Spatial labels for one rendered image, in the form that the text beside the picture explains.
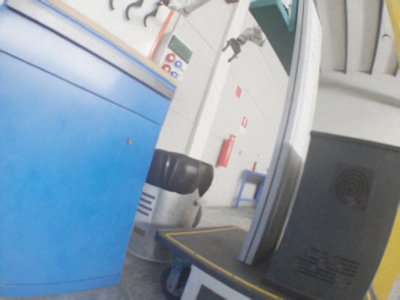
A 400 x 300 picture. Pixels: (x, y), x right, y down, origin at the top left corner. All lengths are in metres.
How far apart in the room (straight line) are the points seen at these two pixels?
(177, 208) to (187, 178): 0.18
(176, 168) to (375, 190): 0.87
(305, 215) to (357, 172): 0.20
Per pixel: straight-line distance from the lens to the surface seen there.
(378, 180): 0.67
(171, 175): 1.07
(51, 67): 0.63
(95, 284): 0.96
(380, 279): 1.43
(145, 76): 0.75
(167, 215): 1.17
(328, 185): 0.65
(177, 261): 0.89
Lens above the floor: 0.63
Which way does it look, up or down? 5 degrees up
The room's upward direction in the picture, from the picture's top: 17 degrees clockwise
